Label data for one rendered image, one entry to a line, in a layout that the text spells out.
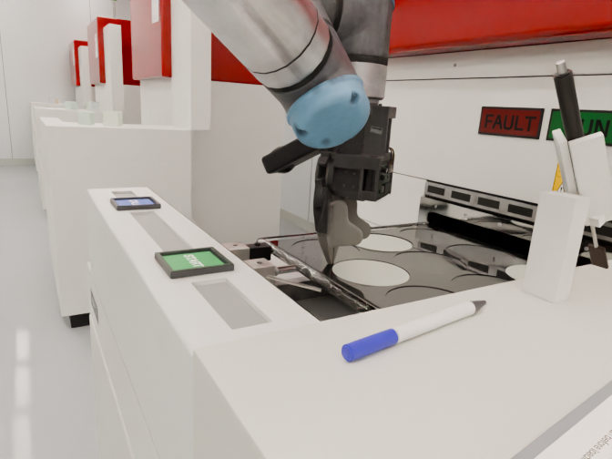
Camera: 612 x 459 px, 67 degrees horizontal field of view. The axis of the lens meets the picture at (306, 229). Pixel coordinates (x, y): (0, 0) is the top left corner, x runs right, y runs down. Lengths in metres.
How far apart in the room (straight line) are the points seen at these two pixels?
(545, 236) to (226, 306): 0.25
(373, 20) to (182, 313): 0.39
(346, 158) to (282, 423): 0.39
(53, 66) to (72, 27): 0.66
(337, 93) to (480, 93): 0.53
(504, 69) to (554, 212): 0.51
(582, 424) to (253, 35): 0.31
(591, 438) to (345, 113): 0.29
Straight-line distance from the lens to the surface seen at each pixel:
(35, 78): 8.35
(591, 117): 0.79
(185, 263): 0.42
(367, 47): 0.56
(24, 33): 8.39
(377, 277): 0.60
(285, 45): 0.38
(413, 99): 1.02
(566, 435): 0.25
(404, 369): 0.27
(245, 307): 0.35
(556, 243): 0.41
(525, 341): 0.34
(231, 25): 0.36
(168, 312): 0.34
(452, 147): 0.94
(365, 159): 0.55
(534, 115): 0.84
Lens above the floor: 1.10
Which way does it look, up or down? 15 degrees down
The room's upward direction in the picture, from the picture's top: 4 degrees clockwise
